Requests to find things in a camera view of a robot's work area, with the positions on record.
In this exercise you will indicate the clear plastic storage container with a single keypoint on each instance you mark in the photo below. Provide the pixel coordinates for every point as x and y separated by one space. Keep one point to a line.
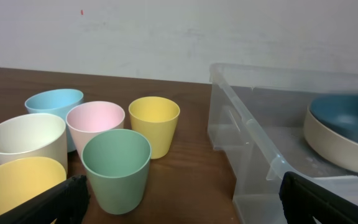
256 117

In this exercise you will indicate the yellow plastic cup near gripper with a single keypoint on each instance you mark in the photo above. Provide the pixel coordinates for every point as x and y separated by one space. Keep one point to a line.
24 179

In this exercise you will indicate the dark blue bowl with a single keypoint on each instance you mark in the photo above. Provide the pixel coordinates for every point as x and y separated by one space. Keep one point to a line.
339 113

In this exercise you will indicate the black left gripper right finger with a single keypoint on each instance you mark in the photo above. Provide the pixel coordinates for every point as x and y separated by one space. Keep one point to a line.
306 202

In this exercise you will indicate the white plastic cup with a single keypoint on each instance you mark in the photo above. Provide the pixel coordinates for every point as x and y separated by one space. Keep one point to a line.
34 135

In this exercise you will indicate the pink plastic cup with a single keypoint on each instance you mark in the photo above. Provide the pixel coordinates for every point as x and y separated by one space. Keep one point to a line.
89 119

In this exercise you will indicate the beige bowl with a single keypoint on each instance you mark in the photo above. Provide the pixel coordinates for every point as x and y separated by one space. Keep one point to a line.
330 145

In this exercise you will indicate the green plastic cup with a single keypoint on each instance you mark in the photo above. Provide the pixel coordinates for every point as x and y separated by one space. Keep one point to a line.
117 167

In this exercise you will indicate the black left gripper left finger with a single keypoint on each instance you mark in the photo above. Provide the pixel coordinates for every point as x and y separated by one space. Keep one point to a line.
64 203

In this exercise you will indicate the light blue plastic cup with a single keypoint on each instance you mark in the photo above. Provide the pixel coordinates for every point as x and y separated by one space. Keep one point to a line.
58 102

